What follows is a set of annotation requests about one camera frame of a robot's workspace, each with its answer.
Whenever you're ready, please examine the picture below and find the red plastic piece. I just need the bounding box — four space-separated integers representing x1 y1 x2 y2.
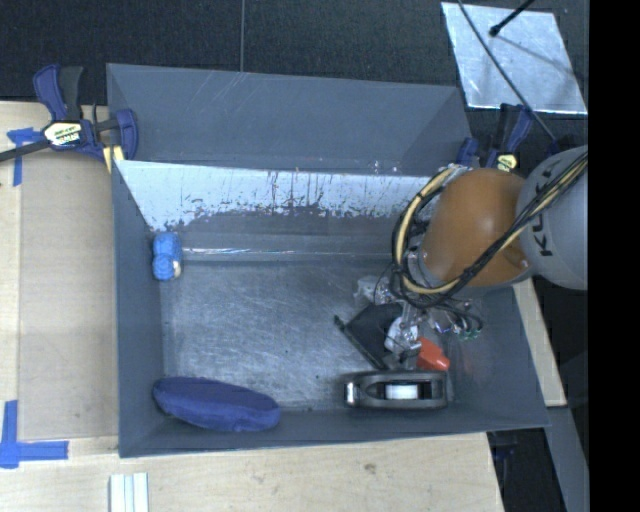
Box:
415 336 451 373

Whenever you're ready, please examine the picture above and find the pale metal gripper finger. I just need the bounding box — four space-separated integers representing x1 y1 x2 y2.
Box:
398 329 423 363
383 319 407 354

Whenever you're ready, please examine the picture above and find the clear plastic piece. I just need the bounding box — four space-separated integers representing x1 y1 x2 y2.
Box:
355 276 392 307

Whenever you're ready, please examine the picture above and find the blue toy figure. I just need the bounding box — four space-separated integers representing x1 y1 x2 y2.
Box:
151 231 184 283

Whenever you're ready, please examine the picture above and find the black flat box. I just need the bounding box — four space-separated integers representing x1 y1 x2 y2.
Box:
333 301 407 372

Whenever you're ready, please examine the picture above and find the grey metal bin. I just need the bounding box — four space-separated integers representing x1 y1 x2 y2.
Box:
104 62 552 459

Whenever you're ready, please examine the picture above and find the black tape dispenser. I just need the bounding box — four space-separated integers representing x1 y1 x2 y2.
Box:
342 370 450 411

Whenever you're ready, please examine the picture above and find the dark blue oval cushion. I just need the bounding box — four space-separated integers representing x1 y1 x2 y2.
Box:
151 375 283 434

